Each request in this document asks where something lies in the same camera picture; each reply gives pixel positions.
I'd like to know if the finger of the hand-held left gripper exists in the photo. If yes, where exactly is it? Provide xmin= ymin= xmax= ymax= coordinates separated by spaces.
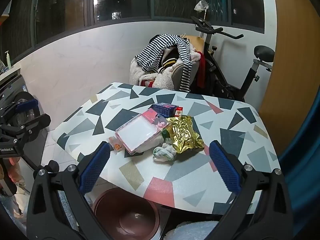
xmin=0 ymin=99 xmax=38 ymax=128
xmin=11 ymin=114 xmax=51 ymax=142

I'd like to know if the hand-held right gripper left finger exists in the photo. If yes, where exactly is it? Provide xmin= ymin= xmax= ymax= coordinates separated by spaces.
xmin=26 ymin=141 xmax=112 ymax=240

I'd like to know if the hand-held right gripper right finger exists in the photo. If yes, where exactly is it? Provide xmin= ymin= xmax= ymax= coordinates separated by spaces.
xmin=209 ymin=140 xmax=294 ymax=240

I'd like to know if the small orange sticker packet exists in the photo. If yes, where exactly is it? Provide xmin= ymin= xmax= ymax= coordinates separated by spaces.
xmin=108 ymin=136 xmax=123 ymax=153

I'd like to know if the gold foil bag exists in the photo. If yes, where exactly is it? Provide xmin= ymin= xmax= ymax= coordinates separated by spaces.
xmin=166 ymin=115 xmax=205 ymax=154

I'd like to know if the pink clear plastic box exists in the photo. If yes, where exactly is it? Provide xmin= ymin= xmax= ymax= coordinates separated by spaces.
xmin=115 ymin=108 xmax=169 ymax=155

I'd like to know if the maroon plastic basin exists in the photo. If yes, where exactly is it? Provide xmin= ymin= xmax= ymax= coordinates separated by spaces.
xmin=92 ymin=189 xmax=162 ymax=240

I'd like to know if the white green wrapper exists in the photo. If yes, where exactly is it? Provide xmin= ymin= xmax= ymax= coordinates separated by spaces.
xmin=152 ymin=142 xmax=178 ymax=163

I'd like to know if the blue cardboard box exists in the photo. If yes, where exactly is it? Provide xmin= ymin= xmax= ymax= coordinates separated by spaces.
xmin=151 ymin=102 xmax=179 ymax=117

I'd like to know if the person's left hand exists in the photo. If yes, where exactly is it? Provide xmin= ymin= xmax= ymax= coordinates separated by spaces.
xmin=0 ymin=158 xmax=22 ymax=184

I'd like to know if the grey washing machine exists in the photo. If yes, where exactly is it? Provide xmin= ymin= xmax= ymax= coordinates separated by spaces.
xmin=0 ymin=72 xmax=48 ymax=198

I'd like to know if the geometric patterned tablecloth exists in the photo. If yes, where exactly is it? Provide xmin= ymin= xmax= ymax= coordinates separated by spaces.
xmin=51 ymin=81 xmax=282 ymax=215

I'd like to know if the fluffy fleece pajamas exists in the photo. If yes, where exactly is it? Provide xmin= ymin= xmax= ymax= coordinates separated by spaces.
xmin=0 ymin=190 xmax=225 ymax=240

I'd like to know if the blue curtain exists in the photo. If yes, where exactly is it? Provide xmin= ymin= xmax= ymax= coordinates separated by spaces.
xmin=277 ymin=100 xmax=320 ymax=205

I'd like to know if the black exercise bike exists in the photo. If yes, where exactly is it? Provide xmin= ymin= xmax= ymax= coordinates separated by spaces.
xmin=191 ymin=16 xmax=275 ymax=103

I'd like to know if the red hanging garment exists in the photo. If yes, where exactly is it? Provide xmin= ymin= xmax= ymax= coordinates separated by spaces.
xmin=196 ymin=51 xmax=207 ymax=88

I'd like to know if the dark framed window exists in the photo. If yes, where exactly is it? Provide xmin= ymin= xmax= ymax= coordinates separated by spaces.
xmin=0 ymin=0 xmax=265 ymax=63

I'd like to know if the dark jacket with yellow stripes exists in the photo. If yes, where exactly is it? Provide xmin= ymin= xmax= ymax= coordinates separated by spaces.
xmin=160 ymin=45 xmax=181 ymax=73

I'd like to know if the wooden board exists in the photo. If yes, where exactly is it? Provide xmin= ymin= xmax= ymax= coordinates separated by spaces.
xmin=186 ymin=35 xmax=205 ymax=53

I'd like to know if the black white striped shirt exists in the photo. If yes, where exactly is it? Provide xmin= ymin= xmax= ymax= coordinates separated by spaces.
xmin=135 ymin=34 xmax=192 ymax=93

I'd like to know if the wooden door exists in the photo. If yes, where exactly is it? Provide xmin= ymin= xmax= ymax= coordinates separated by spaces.
xmin=259 ymin=0 xmax=320 ymax=130

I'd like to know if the white plastic bag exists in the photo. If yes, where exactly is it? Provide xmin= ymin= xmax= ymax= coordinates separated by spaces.
xmin=194 ymin=0 xmax=209 ymax=12

